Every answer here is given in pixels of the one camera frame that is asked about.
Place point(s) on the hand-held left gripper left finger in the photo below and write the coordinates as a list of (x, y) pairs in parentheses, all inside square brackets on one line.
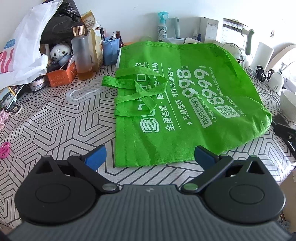
[(96, 158)]

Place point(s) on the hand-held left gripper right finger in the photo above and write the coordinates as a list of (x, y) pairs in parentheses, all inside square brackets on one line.
[(204, 158)]

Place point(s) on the green shopping bag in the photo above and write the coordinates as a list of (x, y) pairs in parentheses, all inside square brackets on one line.
[(185, 115)]

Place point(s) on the tan snack bag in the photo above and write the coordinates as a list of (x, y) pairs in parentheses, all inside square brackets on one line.
[(96, 44)]

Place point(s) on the white plastic bag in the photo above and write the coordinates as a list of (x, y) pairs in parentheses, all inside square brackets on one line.
[(23, 46)]

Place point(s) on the black plastic bag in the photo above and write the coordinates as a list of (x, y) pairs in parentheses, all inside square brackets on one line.
[(60, 25)]

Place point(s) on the orange cardboard box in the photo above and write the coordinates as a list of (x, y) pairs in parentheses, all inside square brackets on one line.
[(60, 78)]

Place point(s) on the round cosmetic jar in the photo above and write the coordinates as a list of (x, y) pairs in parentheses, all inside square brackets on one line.
[(37, 84)]

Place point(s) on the black earphones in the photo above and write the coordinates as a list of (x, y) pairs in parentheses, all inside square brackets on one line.
[(261, 74)]

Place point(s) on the white bowl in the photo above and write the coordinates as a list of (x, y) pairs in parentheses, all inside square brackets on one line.
[(289, 102)]

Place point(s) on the small digital clock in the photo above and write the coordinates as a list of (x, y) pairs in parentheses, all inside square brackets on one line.
[(238, 59)]

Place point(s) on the white pump bottle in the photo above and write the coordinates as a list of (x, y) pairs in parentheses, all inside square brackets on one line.
[(276, 81)]

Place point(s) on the frosted bottle with gold cap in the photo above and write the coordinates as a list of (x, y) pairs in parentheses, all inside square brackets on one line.
[(81, 53)]

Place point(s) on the blue pouch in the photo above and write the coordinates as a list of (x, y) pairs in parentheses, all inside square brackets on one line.
[(111, 52)]

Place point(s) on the stack of magazines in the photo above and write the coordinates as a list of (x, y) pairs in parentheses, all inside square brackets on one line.
[(9, 92)]

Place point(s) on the panda plush toy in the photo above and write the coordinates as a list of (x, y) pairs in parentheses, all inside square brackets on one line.
[(59, 51)]

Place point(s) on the white cylinder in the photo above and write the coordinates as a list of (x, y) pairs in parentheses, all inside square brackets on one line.
[(261, 55)]

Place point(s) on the brown dropper bottle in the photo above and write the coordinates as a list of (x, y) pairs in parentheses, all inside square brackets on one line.
[(119, 37)]

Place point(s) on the upright white carton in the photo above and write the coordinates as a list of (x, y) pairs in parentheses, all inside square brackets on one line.
[(209, 30)]

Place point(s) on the beige round board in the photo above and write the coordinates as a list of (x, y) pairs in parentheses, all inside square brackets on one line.
[(286, 55)]

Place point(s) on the pale slim bottle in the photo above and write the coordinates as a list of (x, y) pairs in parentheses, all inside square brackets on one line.
[(176, 27)]

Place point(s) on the teal spray bottle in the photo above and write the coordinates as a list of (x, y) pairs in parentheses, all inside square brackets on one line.
[(163, 31)]

